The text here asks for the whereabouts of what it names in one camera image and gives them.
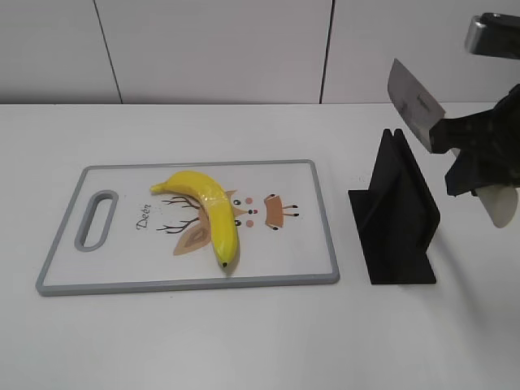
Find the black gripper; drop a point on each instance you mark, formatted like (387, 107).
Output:
(468, 172)

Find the white-handled kitchen knife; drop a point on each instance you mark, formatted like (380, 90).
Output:
(421, 111)

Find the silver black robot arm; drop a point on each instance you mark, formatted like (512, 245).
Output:
(488, 141)

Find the yellow plastic banana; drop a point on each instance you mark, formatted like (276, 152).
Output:
(214, 201)

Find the black knife stand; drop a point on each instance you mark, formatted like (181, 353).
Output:
(396, 216)

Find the white grey-rimmed cutting board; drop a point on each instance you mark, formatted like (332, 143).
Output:
(117, 237)

